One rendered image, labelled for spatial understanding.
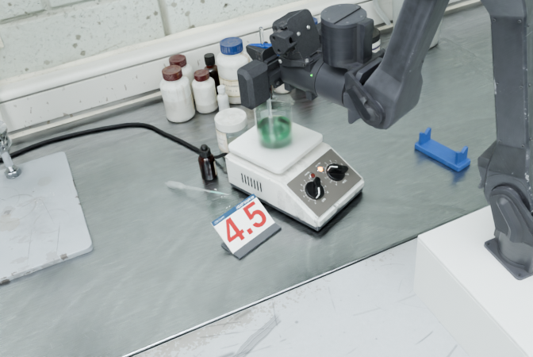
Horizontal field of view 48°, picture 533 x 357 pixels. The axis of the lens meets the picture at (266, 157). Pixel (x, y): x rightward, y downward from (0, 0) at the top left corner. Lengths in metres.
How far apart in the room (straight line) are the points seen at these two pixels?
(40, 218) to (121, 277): 0.21
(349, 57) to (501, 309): 0.34
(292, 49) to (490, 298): 0.39
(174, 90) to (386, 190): 0.46
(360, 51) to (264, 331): 0.39
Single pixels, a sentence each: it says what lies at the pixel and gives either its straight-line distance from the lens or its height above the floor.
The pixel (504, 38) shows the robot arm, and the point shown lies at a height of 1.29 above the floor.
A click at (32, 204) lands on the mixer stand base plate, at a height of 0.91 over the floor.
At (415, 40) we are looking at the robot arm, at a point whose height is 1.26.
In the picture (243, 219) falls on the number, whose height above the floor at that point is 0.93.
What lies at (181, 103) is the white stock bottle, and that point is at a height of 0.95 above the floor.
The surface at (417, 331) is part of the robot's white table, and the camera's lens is 0.83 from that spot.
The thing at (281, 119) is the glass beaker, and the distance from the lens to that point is 0.93.
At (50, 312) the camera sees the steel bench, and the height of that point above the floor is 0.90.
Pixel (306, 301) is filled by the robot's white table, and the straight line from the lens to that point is 0.85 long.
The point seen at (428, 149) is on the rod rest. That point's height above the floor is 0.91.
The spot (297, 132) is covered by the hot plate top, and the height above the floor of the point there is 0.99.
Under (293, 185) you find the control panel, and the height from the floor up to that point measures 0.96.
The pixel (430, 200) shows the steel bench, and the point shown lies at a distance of 1.01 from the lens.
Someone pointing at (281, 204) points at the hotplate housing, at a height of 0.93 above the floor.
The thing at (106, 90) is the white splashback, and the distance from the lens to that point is 1.32.
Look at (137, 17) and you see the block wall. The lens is 1.32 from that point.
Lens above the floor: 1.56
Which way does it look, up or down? 37 degrees down
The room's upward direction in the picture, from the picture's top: 7 degrees counter-clockwise
